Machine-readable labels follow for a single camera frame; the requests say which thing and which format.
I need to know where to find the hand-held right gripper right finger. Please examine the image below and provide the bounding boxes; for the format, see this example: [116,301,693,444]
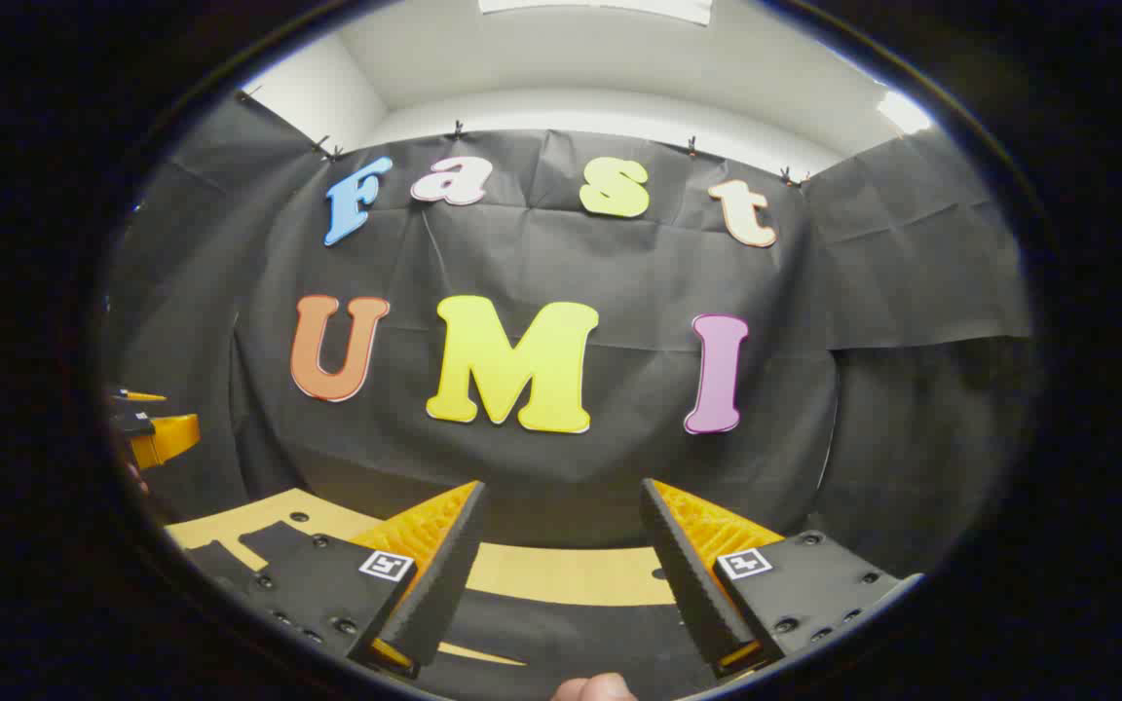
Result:
[640,477,924,681]

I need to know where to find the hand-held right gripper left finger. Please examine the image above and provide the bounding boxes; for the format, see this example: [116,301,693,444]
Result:
[230,479,491,681]

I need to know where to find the dark blue jeans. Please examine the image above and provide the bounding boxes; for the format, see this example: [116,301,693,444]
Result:
[181,521,728,700]

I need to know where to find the black backdrop cloth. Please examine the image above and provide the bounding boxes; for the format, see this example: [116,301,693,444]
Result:
[103,92,1034,585]

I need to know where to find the white ceiling light panel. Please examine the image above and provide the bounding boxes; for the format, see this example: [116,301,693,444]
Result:
[478,0,714,26]

